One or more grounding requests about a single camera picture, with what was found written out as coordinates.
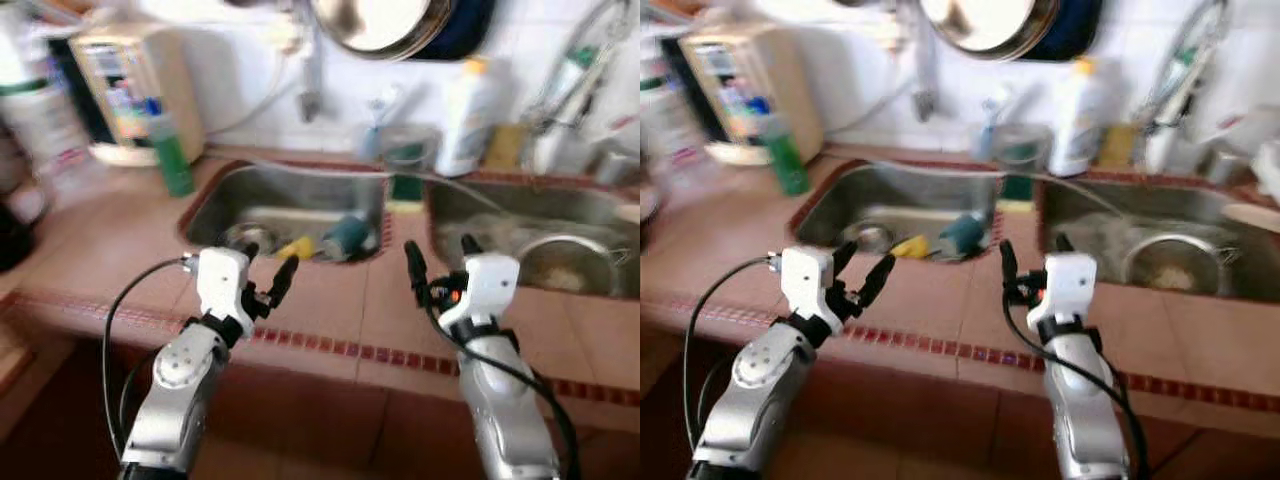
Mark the hanging steel wok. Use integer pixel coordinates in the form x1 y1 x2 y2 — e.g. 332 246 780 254
918 0 1061 59
310 0 451 59

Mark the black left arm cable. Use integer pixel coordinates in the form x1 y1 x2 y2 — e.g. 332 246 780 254
100 255 201 461
683 255 786 471

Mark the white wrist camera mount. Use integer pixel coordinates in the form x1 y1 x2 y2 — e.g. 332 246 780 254
193 247 253 339
437 252 521 336
778 247 839 336
1025 252 1099 336

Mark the green dish soap bottle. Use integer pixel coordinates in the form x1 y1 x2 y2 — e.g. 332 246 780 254
760 110 811 198
145 98 196 198

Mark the blue mug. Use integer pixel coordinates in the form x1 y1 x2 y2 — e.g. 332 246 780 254
320 215 373 263
935 213 989 261

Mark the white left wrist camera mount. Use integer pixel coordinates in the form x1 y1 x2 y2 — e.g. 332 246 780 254
778 247 839 336
193 247 253 339

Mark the clear plastic pail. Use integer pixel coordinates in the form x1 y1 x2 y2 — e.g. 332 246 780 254
990 125 1051 176
375 125 441 176

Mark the white detergent bottle yellow cap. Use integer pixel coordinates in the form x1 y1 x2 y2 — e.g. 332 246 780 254
435 58 496 179
1048 58 1106 179

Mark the steel strainer bowl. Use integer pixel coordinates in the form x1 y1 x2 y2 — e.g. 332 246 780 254
1120 233 1236 296
515 233 621 296

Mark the black electric kettle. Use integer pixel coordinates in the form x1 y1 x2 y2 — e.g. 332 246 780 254
0 195 41 273

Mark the beige water purifier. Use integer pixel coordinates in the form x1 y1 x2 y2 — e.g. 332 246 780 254
680 25 823 166
70 25 206 166

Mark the grey wall tap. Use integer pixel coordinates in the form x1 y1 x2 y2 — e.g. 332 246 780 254
905 20 941 123
295 20 326 123

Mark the steel sink basin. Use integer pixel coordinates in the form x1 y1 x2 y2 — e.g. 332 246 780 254
425 172 640 299
1035 172 1280 301
180 160 391 266
790 160 1001 263

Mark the white plastic ladle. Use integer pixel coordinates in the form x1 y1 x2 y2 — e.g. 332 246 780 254
1222 203 1280 236

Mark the hanging dark blue pan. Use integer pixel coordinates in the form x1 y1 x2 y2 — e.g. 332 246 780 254
410 0 496 61
1025 0 1104 61

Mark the clear plastic water jug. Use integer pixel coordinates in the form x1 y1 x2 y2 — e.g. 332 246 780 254
640 70 701 171
0 30 91 181

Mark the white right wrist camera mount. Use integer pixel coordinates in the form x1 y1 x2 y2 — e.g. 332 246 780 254
437 252 521 336
1025 252 1099 336

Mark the chrome sink faucet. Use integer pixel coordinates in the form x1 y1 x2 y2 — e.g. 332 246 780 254
1135 0 1236 176
520 0 640 176

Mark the yellow sponge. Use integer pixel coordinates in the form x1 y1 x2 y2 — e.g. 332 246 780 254
1098 122 1141 169
485 122 531 171

